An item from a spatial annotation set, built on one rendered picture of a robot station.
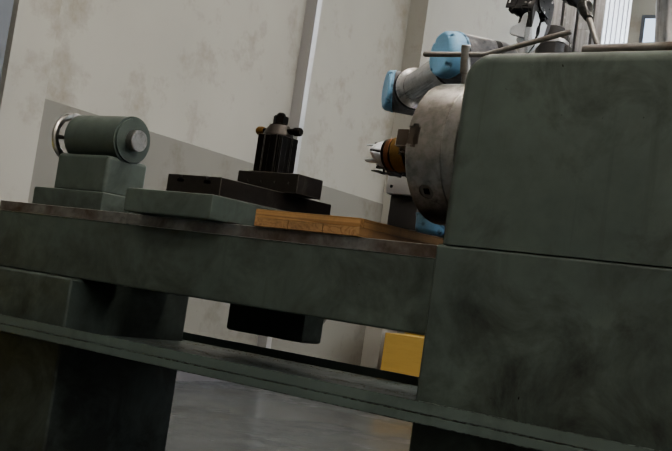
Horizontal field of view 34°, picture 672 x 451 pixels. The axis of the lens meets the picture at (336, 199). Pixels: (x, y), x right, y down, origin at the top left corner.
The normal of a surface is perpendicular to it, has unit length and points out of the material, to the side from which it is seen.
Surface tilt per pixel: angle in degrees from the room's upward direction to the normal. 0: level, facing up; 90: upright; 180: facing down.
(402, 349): 90
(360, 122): 90
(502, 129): 90
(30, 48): 90
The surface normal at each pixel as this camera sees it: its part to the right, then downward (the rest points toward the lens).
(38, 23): 0.86, 0.08
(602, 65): -0.60, -0.15
